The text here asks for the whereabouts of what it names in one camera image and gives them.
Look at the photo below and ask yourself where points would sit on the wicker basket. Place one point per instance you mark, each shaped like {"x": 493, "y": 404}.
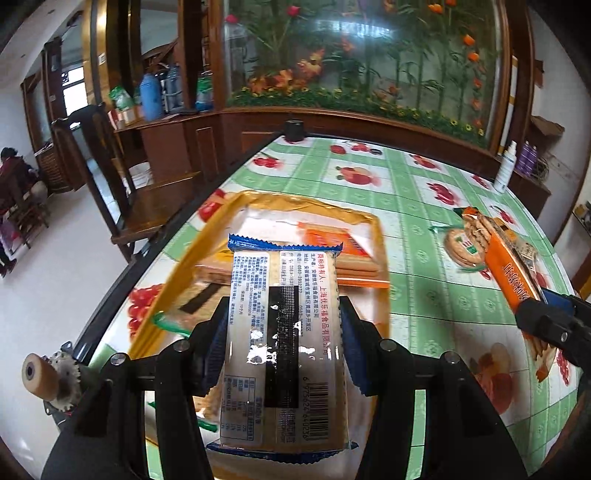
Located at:
{"x": 53, "y": 164}

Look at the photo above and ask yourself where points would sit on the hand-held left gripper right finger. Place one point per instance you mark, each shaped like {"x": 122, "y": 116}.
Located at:
{"x": 358, "y": 355}

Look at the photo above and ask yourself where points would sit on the green print cracker packet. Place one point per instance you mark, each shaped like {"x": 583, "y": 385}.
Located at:
{"x": 206, "y": 410}

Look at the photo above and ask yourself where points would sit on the wooden knob with gear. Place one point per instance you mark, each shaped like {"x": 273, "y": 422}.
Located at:
{"x": 44, "y": 381}

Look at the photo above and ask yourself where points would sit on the white plastic bucket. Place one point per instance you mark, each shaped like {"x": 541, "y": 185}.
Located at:
{"x": 139, "y": 174}

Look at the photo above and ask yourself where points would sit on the clear packet of dark cakes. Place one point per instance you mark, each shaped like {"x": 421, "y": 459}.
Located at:
{"x": 527, "y": 253}

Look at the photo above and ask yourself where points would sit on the wooden cabinet with flower display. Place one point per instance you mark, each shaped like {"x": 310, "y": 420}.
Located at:
{"x": 369, "y": 55}

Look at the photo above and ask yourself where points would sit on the orange striped biscuit packet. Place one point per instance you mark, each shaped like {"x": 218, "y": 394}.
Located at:
{"x": 355, "y": 265}

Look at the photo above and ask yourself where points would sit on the purple bottle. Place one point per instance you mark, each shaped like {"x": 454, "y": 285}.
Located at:
{"x": 523, "y": 159}
{"x": 533, "y": 161}

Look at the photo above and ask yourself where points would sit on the yellow plastic tray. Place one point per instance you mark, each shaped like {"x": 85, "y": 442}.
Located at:
{"x": 277, "y": 203}

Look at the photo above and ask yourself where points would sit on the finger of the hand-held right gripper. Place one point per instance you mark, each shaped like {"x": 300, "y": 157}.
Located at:
{"x": 558, "y": 301}
{"x": 547, "y": 325}

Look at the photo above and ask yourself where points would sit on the white spray bottle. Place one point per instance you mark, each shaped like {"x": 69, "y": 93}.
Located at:
{"x": 505, "y": 168}

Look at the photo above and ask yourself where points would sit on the orange packet dark label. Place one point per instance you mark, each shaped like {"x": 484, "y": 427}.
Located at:
{"x": 512, "y": 272}

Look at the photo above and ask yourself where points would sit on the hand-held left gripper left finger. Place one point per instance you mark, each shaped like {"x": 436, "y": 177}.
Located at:
{"x": 214, "y": 350}

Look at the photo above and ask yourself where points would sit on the clear water bottle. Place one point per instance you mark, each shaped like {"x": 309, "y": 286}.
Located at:
{"x": 174, "y": 90}

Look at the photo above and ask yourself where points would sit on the brown cardboard piece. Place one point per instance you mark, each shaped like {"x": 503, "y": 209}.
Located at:
{"x": 547, "y": 125}

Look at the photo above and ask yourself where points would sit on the dark wooden chair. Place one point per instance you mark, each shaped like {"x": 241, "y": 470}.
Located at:
{"x": 138, "y": 203}

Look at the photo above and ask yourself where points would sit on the round biscuit packet green ends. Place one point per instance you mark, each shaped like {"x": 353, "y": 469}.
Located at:
{"x": 457, "y": 248}

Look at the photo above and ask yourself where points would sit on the blue plastic bottle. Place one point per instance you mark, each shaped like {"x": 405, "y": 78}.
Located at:
{"x": 150, "y": 98}

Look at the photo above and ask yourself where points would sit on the green white bag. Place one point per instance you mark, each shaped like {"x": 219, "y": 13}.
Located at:
{"x": 121, "y": 99}

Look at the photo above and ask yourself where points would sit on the blue edged cracker packet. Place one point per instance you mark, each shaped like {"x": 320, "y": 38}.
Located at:
{"x": 258, "y": 300}

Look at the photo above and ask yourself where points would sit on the white roll with yellow bands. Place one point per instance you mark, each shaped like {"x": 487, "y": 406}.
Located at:
{"x": 513, "y": 79}

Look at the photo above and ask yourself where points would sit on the black cup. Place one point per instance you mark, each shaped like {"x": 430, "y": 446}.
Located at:
{"x": 294, "y": 130}

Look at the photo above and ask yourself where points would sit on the green snack bag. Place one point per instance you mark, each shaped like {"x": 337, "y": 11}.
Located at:
{"x": 204, "y": 88}

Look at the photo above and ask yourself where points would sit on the green edged cracker packet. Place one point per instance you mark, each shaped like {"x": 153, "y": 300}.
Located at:
{"x": 203, "y": 295}

